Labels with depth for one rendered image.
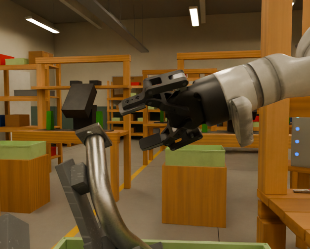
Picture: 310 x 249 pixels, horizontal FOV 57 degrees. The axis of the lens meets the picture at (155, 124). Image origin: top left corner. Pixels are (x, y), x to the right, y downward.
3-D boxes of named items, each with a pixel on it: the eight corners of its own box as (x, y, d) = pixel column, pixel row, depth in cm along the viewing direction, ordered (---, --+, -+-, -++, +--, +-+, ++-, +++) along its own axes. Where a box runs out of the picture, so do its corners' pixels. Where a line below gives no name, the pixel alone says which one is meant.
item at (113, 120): (187, 141, 1022) (188, 78, 1009) (106, 140, 1076) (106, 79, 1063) (188, 140, 1075) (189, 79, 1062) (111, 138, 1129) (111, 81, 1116)
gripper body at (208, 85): (219, 98, 49) (167, 116, 50) (212, 60, 43) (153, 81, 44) (236, 130, 44) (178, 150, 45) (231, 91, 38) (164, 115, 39)
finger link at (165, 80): (184, 74, 41) (145, 88, 41) (181, 64, 40) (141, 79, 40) (189, 85, 39) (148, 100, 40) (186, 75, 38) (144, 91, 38)
